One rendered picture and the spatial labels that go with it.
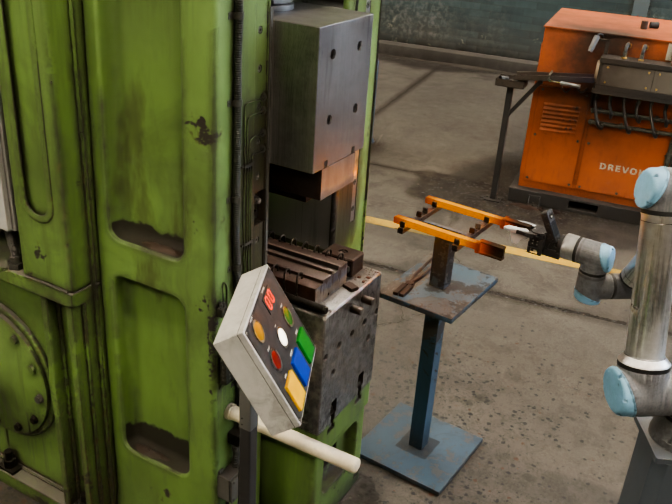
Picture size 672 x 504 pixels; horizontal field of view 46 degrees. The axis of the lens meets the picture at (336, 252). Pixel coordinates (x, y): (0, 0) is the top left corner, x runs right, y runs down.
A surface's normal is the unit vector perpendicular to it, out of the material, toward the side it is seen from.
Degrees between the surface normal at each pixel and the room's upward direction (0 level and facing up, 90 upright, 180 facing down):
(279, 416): 90
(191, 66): 89
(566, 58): 90
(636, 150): 90
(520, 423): 0
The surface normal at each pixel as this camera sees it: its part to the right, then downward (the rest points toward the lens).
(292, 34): -0.50, 0.36
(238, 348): -0.08, 0.43
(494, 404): 0.06, -0.90
